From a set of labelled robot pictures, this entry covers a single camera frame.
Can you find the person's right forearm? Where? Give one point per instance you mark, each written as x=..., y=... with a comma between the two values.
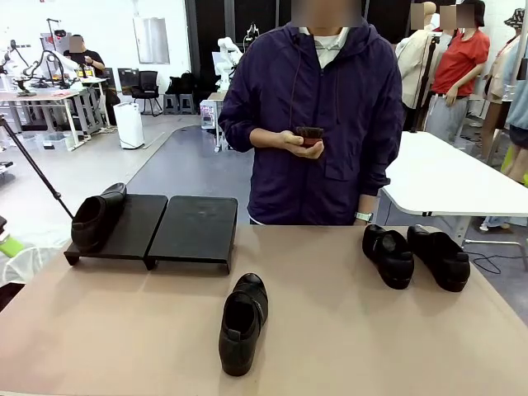
x=266, y=138

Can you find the small white background robot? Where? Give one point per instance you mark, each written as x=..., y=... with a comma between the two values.
x=227, y=45

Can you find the mannequin in beige coat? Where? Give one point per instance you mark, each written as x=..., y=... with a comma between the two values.
x=412, y=70

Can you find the black matte thick-soled shoe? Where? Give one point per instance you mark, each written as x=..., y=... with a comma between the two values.
x=441, y=260
x=392, y=264

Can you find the silver wristwatch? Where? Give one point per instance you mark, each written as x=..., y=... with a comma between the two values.
x=364, y=216

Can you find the clear storage bin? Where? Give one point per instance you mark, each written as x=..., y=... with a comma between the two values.
x=49, y=142

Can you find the white workshop desk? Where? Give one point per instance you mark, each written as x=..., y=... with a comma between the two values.
x=41, y=97

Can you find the black shoe stand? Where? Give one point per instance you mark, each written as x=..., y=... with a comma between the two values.
x=194, y=231
x=132, y=231

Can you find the person in red shirt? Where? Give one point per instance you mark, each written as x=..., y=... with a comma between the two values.
x=458, y=62

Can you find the white computer case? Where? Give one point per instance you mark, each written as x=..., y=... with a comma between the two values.
x=208, y=115

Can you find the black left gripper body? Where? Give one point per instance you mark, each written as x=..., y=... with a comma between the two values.
x=3, y=227

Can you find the dark red phone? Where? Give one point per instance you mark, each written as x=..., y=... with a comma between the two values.
x=309, y=134

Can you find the person's left forearm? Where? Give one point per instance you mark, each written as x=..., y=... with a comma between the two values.
x=367, y=203

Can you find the black bag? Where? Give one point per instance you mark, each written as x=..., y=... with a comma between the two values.
x=183, y=84

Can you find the white side table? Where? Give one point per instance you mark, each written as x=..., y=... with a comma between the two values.
x=445, y=177

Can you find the mannequin in light blue top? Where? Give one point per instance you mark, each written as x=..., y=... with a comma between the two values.
x=519, y=99

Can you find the black slanted tripod leg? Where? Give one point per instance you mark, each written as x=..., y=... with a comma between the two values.
x=37, y=169

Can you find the white air purifier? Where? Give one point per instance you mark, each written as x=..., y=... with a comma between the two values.
x=128, y=123

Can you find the grey stool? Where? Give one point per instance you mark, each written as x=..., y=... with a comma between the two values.
x=186, y=103
x=171, y=103

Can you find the small wooden-top cart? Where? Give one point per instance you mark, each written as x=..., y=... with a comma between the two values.
x=215, y=97

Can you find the black office chair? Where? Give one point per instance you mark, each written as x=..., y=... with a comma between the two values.
x=146, y=86

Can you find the person's right hand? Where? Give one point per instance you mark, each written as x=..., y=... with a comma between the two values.
x=305, y=151

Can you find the grey wall board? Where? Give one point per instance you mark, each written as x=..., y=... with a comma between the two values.
x=151, y=41

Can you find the white translucent plastic cover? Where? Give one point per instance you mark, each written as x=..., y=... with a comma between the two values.
x=37, y=255

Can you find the person in purple jacket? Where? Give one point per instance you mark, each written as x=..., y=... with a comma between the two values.
x=313, y=90

